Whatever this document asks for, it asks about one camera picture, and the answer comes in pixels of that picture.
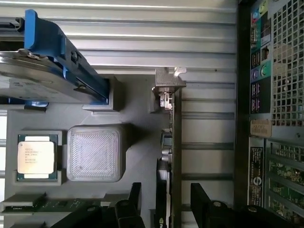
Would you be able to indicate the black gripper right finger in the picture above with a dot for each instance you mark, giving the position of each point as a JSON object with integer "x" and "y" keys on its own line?
{"x": 213, "y": 209}

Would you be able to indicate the black PC case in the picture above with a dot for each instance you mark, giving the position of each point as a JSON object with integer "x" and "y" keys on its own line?
{"x": 273, "y": 114}

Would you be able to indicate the silver CPU chip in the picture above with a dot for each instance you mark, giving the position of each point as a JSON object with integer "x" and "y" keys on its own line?
{"x": 36, "y": 156}

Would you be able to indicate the green RAM stick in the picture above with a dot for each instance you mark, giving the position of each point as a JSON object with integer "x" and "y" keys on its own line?
{"x": 54, "y": 204}

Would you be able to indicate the grey printed parts rack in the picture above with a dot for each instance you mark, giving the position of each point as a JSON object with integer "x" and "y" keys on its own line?
{"x": 137, "y": 133}

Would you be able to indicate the graphics card with black fan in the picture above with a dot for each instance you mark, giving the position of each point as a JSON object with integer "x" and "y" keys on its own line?
{"x": 166, "y": 166}

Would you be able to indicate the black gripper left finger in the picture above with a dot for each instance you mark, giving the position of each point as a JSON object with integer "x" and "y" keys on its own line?
{"x": 123, "y": 209}

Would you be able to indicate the hard disk in blue carrier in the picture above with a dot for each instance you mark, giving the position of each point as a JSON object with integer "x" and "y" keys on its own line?
{"x": 47, "y": 71}

